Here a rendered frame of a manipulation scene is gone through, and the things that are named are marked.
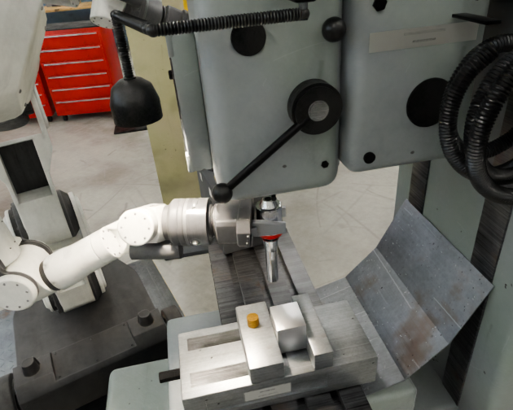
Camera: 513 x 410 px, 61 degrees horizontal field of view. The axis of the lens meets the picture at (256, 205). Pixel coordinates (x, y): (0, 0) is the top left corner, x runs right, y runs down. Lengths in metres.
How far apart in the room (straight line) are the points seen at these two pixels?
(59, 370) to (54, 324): 0.24
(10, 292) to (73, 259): 0.12
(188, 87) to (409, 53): 0.30
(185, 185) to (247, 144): 2.08
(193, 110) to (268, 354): 0.42
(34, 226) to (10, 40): 0.58
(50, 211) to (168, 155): 1.39
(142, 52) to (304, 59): 1.87
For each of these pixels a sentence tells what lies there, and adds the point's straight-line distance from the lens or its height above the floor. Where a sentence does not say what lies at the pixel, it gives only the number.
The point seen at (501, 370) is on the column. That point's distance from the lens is 0.97.
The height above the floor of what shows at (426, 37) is 1.53.
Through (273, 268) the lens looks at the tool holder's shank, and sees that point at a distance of 0.85.
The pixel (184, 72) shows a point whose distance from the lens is 0.65.
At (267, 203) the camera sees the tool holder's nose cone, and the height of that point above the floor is 1.25.
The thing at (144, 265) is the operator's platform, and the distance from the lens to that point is 2.10.
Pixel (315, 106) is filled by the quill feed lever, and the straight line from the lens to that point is 0.58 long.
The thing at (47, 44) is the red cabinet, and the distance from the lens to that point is 5.39.
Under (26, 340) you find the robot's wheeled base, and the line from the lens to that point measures 1.70.
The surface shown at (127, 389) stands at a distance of 1.20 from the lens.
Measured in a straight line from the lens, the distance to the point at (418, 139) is 0.68.
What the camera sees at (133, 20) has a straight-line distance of 0.54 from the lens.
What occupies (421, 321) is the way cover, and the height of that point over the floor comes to 0.95.
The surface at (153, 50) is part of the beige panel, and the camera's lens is 2.42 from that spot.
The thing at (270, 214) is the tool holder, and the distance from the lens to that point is 0.76.
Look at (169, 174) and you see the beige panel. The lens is 2.64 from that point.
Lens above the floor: 1.65
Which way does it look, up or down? 31 degrees down
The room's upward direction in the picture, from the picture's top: 5 degrees counter-clockwise
